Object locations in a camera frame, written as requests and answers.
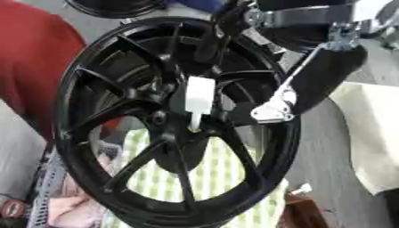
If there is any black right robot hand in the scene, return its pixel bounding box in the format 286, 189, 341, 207
193, 0, 370, 125

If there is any small white pin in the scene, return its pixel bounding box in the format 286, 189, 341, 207
288, 183, 315, 196

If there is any black round wheel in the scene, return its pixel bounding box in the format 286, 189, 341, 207
63, 0, 168, 20

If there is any black spoked wheel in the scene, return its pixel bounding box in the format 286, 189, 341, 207
53, 16, 305, 228

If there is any white cloth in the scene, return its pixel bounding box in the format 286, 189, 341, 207
329, 81, 399, 196

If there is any brown box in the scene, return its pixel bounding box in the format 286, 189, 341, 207
279, 194, 330, 228

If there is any blue object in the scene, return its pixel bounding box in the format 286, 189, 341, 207
168, 0, 231, 13

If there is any pink cloth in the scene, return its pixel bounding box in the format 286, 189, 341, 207
46, 152, 122, 228

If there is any red cloth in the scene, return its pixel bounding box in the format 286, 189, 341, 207
0, 0, 89, 142

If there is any red and black object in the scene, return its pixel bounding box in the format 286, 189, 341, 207
0, 197, 31, 221

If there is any grey perforated rail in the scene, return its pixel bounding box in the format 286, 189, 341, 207
25, 142, 70, 228

